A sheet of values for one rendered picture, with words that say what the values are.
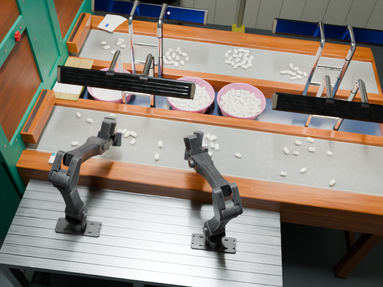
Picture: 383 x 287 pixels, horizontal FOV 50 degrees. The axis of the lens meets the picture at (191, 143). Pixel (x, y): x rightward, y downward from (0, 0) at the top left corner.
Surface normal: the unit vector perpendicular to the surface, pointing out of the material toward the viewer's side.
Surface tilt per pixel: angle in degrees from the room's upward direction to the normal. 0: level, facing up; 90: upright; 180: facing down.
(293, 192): 0
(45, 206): 0
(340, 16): 90
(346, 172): 0
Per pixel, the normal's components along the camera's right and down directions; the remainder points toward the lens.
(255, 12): -0.11, 0.77
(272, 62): 0.05, -0.62
